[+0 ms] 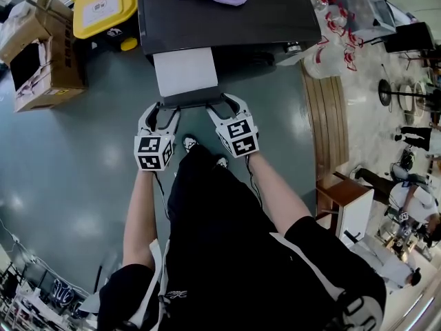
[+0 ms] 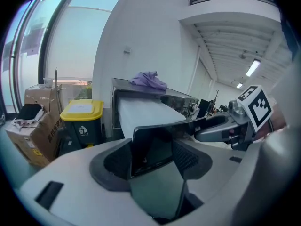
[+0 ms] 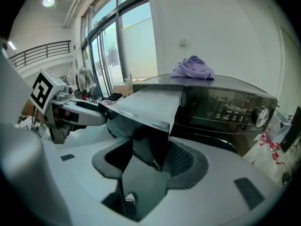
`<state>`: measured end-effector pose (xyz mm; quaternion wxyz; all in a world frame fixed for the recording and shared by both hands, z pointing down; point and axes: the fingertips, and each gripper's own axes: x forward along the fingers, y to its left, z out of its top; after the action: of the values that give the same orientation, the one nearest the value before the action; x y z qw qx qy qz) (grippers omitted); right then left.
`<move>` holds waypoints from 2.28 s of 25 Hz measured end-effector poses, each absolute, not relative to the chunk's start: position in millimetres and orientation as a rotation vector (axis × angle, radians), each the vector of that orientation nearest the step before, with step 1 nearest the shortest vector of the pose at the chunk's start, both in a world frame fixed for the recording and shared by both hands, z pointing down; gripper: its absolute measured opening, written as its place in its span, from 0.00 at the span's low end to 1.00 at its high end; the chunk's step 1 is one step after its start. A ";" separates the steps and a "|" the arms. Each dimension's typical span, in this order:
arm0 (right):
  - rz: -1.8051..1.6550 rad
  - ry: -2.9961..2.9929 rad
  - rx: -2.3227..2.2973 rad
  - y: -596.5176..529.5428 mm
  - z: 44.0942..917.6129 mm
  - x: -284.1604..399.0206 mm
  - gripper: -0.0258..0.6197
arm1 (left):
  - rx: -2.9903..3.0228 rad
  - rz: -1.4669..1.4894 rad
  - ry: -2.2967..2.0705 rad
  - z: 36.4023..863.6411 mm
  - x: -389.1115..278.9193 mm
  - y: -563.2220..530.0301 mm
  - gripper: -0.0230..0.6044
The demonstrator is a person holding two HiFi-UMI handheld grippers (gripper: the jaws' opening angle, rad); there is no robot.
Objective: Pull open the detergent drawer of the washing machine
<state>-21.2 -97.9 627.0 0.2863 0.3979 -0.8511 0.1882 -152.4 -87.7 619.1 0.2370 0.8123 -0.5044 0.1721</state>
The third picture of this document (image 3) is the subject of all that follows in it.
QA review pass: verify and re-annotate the glass door with black frame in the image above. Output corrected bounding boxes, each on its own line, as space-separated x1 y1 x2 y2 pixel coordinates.
79 0 159 99

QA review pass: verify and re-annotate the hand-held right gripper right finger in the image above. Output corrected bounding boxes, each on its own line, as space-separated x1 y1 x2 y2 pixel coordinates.
140 137 291 226

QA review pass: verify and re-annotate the clothes rack with garments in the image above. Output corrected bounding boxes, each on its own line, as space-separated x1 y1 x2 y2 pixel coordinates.
75 66 100 101

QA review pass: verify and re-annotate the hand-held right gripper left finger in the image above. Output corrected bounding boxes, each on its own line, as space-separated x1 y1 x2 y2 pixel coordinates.
53 137 135 226

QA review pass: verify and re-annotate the black washing machine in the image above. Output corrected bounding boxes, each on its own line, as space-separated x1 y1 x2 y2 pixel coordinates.
105 73 279 158

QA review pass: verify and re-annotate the brown cardboard box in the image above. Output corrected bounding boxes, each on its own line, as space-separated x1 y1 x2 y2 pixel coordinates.
112 81 135 102

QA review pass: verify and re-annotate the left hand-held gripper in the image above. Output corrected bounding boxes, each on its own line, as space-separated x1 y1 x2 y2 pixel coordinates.
29 68 112 145

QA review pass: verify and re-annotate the white and black detergent drawer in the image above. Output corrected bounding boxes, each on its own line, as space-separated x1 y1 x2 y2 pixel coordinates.
98 89 183 173

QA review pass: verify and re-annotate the purple cloth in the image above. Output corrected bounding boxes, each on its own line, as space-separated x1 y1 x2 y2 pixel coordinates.
169 55 215 81

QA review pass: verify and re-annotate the person's right shoe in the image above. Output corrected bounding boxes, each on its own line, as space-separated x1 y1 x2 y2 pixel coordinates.
124 192 138 206

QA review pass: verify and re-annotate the black flat monitor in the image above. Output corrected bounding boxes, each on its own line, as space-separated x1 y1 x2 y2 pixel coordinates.
279 107 301 154

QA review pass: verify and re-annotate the silver washing machine knob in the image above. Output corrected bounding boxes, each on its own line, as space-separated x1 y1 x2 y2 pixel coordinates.
251 105 270 128

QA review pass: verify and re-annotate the black metal railing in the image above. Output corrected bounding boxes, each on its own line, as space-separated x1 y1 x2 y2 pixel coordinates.
8 40 72 68

